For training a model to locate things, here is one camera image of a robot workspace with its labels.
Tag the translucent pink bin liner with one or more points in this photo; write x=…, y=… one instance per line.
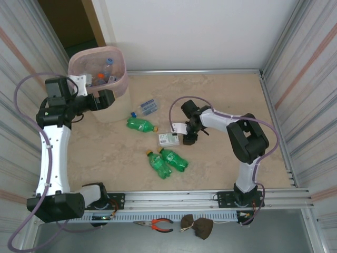
x=121, y=87

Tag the brown cloth bundle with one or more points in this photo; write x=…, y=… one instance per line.
x=202, y=228

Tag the clear bottle grey blue label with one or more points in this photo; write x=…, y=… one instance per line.
x=148, y=106

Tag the aluminium frame rail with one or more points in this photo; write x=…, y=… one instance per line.
x=265, y=91
x=197, y=71

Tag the wide aluminium mounting rail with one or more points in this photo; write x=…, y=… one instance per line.
x=168, y=201

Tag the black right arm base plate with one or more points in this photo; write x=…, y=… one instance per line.
x=223, y=199

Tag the brown wooden door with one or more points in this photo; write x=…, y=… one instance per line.
x=68, y=15

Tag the beige ribbed plastic bin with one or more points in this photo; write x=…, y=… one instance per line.
x=116, y=110

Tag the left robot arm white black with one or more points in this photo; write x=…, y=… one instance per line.
x=52, y=158

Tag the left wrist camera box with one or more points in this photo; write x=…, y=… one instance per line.
x=79, y=84

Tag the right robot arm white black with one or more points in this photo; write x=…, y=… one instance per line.
x=247, y=137

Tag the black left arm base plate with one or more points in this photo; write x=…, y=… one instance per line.
x=118, y=201

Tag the green plastic soda bottle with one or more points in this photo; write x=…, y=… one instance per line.
x=139, y=124
x=175, y=159
x=159, y=167

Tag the small black controller board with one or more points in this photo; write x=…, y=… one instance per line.
x=101, y=218
x=245, y=216

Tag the aluminium corner post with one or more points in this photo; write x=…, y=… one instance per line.
x=283, y=39
x=50, y=29

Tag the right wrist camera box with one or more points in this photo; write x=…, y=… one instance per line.
x=179, y=127

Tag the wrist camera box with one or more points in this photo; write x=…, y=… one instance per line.
x=79, y=84
x=179, y=127

